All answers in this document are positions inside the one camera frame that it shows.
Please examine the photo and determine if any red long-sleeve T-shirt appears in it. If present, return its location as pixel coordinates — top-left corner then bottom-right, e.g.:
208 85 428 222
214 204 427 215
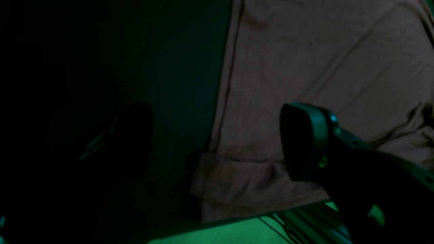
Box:
190 0 434 223

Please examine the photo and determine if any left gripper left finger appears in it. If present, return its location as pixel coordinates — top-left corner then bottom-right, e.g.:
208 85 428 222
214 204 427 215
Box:
76 103 154 190

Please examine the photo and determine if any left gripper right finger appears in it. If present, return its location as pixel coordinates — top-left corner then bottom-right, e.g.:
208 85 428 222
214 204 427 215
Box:
279 103 377 183

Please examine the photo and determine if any black table cloth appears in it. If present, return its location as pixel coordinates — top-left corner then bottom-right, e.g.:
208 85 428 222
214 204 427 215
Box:
1 0 232 244

